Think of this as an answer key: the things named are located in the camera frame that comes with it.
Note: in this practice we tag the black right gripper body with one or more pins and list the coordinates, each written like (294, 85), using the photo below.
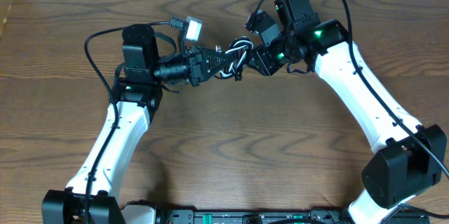
(278, 54)

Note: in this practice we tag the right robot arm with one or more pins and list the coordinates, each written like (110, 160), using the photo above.
(407, 156)

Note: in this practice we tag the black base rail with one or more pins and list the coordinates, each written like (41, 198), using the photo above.
(280, 217)

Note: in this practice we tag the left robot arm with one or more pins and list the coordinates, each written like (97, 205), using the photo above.
(151, 61)

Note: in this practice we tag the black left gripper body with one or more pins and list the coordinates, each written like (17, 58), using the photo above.
(195, 66)

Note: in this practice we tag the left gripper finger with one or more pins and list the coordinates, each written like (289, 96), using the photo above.
(210, 53)
(211, 65)

